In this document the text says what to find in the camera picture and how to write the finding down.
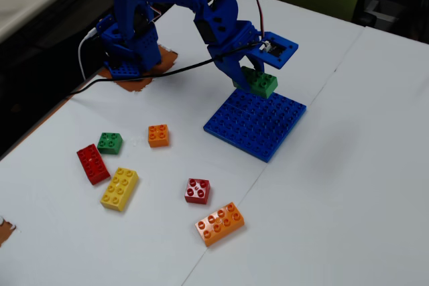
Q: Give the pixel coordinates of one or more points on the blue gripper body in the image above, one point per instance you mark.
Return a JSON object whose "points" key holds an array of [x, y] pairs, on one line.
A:
{"points": [[230, 65]]}

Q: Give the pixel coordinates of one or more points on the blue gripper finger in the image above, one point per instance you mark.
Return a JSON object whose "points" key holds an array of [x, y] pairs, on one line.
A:
{"points": [[231, 71], [258, 66]]}

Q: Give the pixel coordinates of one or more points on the green 2x4 block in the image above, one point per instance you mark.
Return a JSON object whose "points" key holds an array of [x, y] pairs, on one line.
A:
{"points": [[261, 81]]}

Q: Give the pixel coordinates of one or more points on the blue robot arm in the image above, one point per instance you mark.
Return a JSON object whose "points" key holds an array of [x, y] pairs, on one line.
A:
{"points": [[134, 41]]}

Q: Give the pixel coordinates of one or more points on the orange 2x2 block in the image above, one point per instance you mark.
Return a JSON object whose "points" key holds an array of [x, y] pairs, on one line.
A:
{"points": [[158, 136]]}

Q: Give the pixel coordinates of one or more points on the red 2x2 block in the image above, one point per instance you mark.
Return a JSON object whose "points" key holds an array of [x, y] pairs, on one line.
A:
{"points": [[197, 191]]}

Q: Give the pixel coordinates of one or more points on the green 2x2 block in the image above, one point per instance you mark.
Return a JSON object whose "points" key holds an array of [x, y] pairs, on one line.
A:
{"points": [[110, 143]]}

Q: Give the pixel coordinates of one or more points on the orange 2x4 block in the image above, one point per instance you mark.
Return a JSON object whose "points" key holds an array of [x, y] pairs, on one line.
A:
{"points": [[219, 224]]}

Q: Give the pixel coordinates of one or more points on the yellow 2x4 block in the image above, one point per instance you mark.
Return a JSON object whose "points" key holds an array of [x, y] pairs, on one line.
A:
{"points": [[119, 189]]}

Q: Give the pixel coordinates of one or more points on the red 2x4 block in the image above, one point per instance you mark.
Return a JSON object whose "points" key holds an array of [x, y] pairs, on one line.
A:
{"points": [[93, 164]]}

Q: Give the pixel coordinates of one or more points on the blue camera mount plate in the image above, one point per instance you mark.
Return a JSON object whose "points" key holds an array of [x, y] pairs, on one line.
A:
{"points": [[283, 53]]}

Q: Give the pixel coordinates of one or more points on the blue 8x8 base plate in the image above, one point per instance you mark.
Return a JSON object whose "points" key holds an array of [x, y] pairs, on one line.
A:
{"points": [[256, 125]]}

